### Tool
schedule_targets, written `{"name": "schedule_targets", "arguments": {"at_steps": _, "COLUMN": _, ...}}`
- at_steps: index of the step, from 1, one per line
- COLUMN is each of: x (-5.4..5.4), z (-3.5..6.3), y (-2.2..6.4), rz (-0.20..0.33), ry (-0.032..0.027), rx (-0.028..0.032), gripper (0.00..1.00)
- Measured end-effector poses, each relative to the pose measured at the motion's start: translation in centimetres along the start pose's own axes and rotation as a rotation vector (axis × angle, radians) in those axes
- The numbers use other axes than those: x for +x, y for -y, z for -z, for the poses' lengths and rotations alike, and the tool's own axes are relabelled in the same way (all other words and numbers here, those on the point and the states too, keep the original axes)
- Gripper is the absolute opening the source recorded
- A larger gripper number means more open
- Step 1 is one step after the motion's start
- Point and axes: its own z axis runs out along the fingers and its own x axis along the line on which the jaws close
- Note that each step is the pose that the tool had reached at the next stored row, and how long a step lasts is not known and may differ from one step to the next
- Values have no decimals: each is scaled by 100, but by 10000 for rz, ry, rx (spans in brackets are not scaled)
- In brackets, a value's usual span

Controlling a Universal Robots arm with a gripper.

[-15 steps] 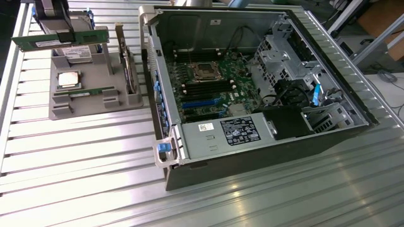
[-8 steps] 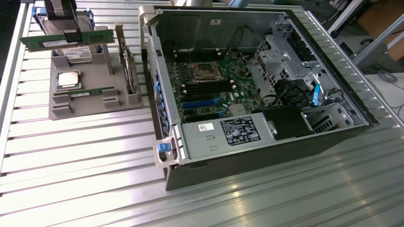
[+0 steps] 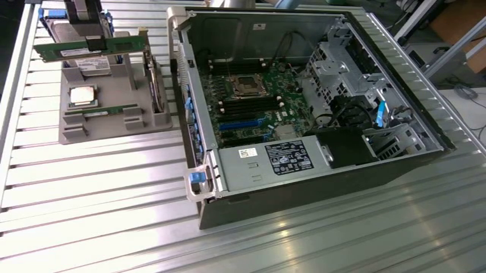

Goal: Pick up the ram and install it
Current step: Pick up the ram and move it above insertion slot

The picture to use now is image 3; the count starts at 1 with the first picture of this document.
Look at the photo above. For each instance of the black equipment box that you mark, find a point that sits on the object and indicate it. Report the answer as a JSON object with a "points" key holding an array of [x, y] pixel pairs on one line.
{"points": [[433, 61]]}

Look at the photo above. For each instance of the blue case latch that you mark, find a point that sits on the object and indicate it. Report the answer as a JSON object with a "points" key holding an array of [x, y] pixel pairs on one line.
{"points": [[196, 177]]}

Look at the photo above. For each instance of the black fan shroud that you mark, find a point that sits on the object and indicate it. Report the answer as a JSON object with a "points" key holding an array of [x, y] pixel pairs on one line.
{"points": [[343, 148]]}

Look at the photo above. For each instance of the graphics card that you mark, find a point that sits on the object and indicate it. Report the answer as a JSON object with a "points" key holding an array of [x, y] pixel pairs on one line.
{"points": [[154, 85]]}

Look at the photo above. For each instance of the grey power supply unit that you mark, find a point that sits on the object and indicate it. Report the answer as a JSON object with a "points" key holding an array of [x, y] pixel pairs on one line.
{"points": [[247, 167]]}

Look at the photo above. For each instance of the black open PC case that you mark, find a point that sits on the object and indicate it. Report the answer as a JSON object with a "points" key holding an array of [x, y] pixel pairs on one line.
{"points": [[303, 199]]}

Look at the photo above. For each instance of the aluminium frame post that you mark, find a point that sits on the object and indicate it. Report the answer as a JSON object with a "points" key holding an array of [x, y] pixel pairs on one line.
{"points": [[456, 48]]}

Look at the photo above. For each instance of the black grey robot gripper body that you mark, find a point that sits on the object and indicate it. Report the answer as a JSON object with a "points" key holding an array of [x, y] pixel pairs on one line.
{"points": [[86, 25]]}

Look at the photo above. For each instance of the metal disk bay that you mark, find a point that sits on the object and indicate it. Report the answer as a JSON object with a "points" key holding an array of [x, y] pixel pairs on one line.
{"points": [[334, 68]]}

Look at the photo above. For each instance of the blue expansion slot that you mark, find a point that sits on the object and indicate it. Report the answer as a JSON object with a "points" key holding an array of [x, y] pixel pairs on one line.
{"points": [[239, 125]]}

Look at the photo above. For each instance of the green motherboard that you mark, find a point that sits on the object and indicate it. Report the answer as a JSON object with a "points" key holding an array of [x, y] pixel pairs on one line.
{"points": [[285, 85]]}

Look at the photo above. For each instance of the black RAM slot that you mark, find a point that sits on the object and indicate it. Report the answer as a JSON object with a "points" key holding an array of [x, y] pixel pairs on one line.
{"points": [[251, 111], [254, 116], [237, 70], [249, 100], [250, 105], [235, 65]]}

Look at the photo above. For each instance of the silver CPU chip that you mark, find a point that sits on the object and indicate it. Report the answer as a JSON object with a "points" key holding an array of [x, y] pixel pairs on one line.
{"points": [[82, 95]]}

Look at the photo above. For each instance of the silver chipset heatsink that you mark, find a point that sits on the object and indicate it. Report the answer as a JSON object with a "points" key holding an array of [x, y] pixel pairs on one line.
{"points": [[286, 130]]}

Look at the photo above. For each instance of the grey parts rack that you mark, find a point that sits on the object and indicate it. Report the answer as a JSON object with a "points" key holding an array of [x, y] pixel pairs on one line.
{"points": [[110, 125]]}

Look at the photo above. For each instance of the brown wooden board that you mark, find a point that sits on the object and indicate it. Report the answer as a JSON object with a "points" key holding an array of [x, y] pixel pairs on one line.
{"points": [[464, 17]]}

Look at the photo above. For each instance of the CPU socket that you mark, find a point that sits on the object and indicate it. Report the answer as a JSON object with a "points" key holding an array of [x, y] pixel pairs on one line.
{"points": [[246, 86]]}

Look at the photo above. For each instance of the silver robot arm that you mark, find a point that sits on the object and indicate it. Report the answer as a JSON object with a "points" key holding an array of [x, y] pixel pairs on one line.
{"points": [[231, 3]]}

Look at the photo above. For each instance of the green RAM stick white label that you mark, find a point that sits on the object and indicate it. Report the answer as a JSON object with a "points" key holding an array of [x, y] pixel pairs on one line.
{"points": [[60, 52]]}

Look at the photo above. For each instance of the hard disk with blue bracket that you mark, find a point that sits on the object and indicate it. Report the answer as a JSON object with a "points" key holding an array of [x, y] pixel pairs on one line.
{"points": [[60, 28]]}

